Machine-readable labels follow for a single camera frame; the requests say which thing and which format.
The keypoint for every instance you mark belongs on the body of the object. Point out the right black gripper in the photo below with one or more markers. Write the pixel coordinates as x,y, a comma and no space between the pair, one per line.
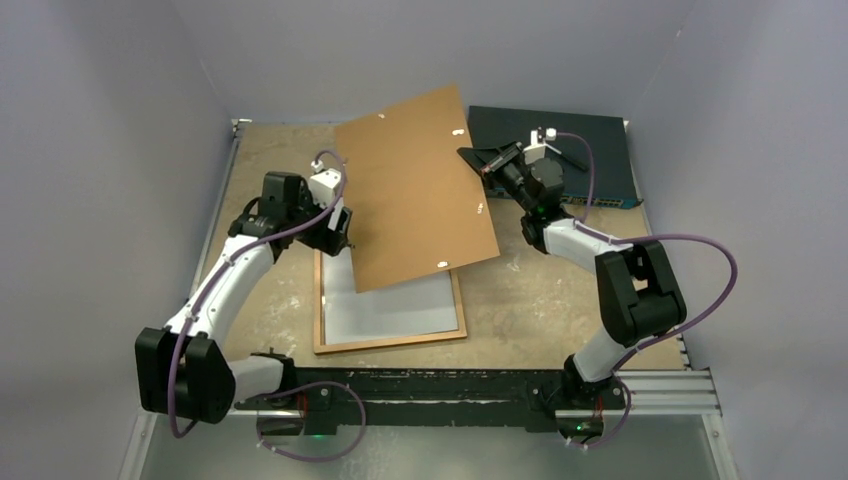
484,159

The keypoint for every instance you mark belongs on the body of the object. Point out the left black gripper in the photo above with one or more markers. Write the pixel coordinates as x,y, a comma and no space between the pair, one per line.
328,239

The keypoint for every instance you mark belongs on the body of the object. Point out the brown backing board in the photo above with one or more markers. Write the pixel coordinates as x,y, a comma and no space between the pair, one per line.
418,208

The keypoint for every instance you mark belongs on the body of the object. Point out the orange wooden picture frame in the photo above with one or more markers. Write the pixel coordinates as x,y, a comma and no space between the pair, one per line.
320,348

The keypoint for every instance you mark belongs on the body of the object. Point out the glossy photo print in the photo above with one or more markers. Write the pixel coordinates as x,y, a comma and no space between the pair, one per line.
416,307

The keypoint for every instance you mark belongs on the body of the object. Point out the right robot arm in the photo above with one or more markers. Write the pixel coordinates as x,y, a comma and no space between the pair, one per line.
639,296

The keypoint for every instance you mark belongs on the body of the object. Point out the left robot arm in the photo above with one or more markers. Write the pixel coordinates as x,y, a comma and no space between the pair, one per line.
181,369

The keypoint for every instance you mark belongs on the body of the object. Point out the small black hammer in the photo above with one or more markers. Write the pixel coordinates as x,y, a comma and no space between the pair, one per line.
569,159

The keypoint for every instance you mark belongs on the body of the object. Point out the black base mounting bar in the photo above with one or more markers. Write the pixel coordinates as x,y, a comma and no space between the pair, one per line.
532,399

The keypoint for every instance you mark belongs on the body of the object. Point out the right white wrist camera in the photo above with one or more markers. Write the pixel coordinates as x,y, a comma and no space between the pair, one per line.
540,145

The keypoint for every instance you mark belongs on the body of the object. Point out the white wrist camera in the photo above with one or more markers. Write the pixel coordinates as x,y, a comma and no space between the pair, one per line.
540,145
325,185

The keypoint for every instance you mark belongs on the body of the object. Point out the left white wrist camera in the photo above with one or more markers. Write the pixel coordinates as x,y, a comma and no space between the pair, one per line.
325,185

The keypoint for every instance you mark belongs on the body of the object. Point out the dark network switch box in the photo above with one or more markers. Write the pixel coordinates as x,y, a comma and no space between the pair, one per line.
599,141

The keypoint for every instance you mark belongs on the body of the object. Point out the aluminium rail frame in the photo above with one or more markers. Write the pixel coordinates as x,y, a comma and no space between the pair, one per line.
406,194

